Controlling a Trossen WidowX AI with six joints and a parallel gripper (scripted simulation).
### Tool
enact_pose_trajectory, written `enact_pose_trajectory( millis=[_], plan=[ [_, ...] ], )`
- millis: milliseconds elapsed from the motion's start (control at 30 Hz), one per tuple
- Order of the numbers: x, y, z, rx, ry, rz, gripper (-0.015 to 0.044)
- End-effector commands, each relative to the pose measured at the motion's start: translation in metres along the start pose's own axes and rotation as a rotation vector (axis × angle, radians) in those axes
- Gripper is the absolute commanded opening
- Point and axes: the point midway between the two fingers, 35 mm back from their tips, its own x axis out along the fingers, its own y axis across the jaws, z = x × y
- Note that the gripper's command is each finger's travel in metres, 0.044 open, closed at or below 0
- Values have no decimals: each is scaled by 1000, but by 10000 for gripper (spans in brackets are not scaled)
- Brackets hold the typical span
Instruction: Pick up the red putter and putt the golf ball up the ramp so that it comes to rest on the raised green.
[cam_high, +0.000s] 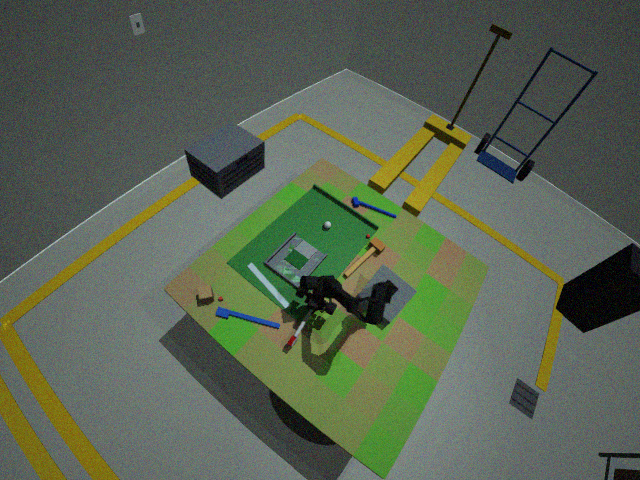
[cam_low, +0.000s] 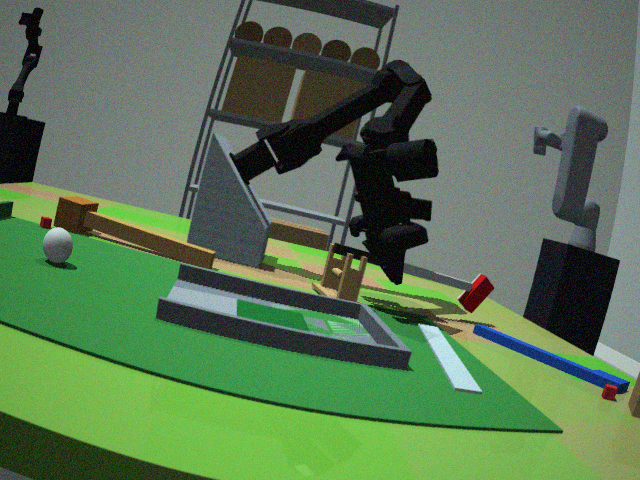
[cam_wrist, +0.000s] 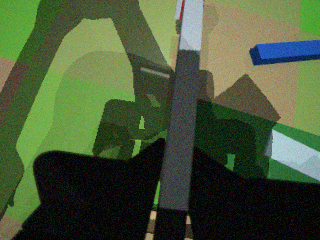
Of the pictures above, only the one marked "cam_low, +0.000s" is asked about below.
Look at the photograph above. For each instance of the white golf ball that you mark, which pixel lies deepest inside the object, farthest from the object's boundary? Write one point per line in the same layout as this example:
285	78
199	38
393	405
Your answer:
57	245

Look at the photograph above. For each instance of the dark green flat mat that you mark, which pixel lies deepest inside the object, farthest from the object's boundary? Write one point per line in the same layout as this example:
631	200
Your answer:
102	301

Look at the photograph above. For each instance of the pale blue flat bar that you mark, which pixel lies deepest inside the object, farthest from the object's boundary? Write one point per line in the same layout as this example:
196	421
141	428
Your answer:
456	372

